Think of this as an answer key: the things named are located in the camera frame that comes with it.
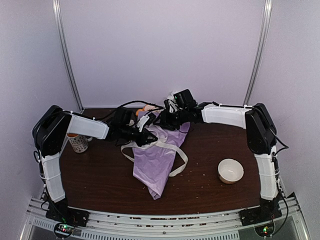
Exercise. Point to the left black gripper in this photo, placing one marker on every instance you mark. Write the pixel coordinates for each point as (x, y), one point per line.
(143, 139)

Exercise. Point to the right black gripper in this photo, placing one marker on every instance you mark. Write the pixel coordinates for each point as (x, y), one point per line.
(166, 121)

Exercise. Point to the beige ribbon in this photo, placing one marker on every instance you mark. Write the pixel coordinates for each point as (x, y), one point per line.
(179, 165)

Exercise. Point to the purple pink wrapping paper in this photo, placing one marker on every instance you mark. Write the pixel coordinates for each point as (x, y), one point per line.
(153, 163)

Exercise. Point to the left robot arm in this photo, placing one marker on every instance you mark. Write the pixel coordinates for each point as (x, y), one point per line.
(51, 130)

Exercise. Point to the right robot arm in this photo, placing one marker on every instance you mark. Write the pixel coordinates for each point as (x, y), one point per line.
(261, 132)

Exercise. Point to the patterned mug yellow inside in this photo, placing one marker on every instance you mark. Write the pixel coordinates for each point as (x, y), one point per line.
(79, 143)

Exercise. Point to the plain white bowl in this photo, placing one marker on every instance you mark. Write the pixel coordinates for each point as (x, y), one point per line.
(230, 171)

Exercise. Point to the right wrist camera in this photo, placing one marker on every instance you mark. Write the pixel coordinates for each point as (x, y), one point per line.
(171, 106)

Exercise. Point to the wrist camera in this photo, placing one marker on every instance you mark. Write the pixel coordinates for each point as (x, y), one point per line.
(145, 120)
(171, 106)

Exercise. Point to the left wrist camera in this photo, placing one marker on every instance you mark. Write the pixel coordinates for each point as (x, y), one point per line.
(145, 120)

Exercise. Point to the front aluminium rail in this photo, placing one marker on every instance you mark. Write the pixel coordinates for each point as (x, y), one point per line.
(223, 225)

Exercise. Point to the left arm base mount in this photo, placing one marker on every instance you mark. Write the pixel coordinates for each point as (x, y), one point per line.
(66, 226)

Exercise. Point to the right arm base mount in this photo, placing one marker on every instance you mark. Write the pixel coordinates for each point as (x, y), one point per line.
(263, 221)

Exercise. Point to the right aluminium frame post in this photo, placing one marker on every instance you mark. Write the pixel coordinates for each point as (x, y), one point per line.
(263, 35)

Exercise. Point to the aluminium frame post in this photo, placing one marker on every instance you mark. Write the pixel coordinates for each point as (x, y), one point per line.
(263, 35)
(65, 53)

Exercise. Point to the left aluminium frame post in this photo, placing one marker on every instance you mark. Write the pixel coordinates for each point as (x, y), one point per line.
(65, 53)

